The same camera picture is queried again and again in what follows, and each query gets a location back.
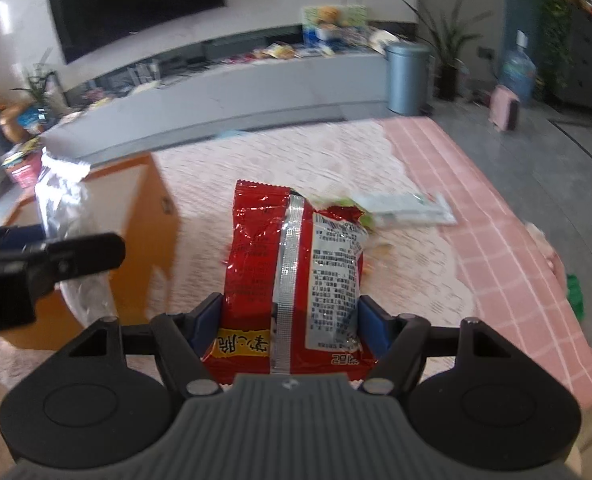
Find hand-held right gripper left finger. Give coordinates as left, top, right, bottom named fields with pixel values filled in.
left=68, top=292, right=225, bottom=397

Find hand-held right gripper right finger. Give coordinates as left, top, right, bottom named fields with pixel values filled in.
left=357, top=295, right=509, bottom=396

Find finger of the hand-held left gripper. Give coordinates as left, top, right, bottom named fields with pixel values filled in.
left=23, top=232, right=127, bottom=291

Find dark foil snack packet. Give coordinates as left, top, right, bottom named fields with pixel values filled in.
left=35, top=149, right=118, bottom=328

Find orange cardboard box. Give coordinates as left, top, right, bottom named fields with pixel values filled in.
left=0, top=154, right=181, bottom=328

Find orange stick snack bag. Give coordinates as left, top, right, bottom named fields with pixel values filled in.
left=201, top=179, right=377, bottom=376

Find pink storage box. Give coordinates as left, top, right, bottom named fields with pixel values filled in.
left=8, top=152, right=44, bottom=190

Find brown round vase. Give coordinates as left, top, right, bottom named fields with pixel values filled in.
left=0, top=90, right=32, bottom=145

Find white router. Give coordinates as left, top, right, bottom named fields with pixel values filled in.
left=126, top=60, right=161, bottom=92

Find white marble TV console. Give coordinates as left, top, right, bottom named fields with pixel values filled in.
left=38, top=50, right=391, bottom=158

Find grey-blue trash can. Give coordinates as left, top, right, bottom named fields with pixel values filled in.
left=386, top=42, right=431, bottom=116

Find black television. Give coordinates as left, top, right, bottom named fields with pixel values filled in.
left=45, top=0, right=225, bottom=65

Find long-leaf potted plant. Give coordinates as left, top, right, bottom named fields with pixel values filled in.
left=402, top=0, right=491, bottom=101

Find pink space heater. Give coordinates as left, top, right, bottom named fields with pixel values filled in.
left=490, top=85, right=522, bottom=132

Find yellow snack packets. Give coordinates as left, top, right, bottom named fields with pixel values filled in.
left=253, top=42, right=297, bottom=61

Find blue water jug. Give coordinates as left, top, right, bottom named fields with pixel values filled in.
left=500, top=30, right=536, bottom=106

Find trailing green plant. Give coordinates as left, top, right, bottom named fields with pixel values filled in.
left=500, top=0, right=584, bottom=106

